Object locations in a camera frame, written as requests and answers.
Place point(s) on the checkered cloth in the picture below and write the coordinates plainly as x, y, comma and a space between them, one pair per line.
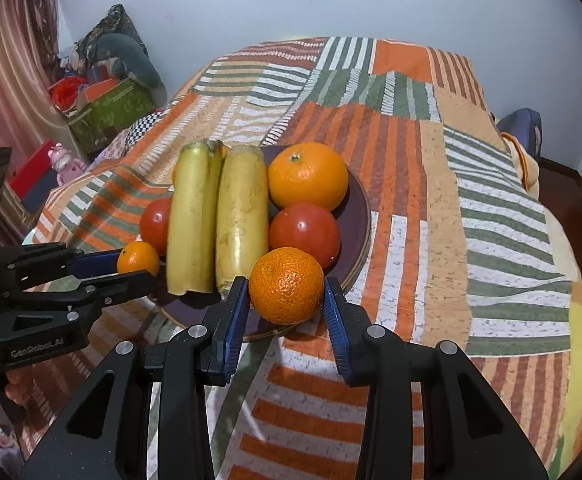
143, 122

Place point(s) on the purple round plate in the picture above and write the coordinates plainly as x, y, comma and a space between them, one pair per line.
356, 240

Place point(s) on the red flat box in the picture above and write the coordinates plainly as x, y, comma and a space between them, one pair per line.
31, 172

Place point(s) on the pink toy figure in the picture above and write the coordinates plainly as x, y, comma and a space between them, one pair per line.
66, 162

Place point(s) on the orange box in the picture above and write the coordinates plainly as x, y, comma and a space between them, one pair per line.
98, 89

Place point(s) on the striped patchwork blanket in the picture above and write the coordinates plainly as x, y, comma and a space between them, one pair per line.
421, 210

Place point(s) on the yellow banana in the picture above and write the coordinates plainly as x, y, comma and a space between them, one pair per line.
191, 225
241, 210

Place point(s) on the beige cloth orange trim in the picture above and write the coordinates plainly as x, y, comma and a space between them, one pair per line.
523, 165

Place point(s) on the red plastic bag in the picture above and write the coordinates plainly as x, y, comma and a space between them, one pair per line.
66, 91

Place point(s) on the grey backpack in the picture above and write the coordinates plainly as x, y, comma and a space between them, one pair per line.
521, 122

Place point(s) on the green patterned box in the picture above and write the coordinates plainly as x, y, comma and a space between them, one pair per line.
111, 115

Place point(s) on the large orange with sticker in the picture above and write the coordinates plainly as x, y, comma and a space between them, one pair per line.
307, 175

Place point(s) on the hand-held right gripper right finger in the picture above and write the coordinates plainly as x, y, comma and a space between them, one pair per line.
336, 330

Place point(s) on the red tomato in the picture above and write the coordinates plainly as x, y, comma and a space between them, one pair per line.
156, 225
305, 234

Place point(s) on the dark patterned cushion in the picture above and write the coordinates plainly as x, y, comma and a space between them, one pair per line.
113, 22

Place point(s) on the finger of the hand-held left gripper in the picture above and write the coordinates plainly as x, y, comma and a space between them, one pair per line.
121, 287
96, 263

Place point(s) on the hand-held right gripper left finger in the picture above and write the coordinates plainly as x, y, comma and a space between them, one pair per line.
233, 330

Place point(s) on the small tangerine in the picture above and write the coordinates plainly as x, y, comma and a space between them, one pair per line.
137, 258
286, 285

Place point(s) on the striped red curtain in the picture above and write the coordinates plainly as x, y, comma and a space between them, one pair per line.
6, 60

